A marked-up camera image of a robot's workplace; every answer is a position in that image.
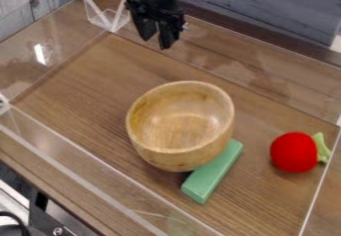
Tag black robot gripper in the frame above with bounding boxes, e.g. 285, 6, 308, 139
128, 0, 185, 50

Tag red plush tomato toy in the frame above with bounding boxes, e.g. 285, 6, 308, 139
269, 132, 332, 173

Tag green rectangular block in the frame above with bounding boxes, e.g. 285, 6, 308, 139
181, 139, 244, 204

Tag light wooden bowl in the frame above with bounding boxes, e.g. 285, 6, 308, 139
126, 81, 236, 172

